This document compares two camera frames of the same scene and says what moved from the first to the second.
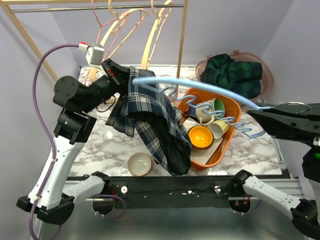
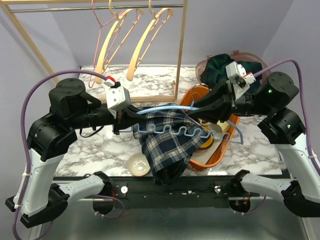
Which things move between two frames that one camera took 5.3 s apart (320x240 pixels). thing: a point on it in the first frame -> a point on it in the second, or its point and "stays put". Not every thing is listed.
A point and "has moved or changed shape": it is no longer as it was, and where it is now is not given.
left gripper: x=119 y=74 -> x=129 y=117
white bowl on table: x=139 y=164 stays put
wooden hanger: x=147 y=57 -> x=161 y=18
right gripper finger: x=298 y=120 -> x=216 y=106
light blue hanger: x=212 y=113 -> x=192 y=108
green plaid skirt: x=243 y=77 has moved or changed shape
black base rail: x=198 y=192 stays put
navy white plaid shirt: x=160 y=123 has moved or changed shape
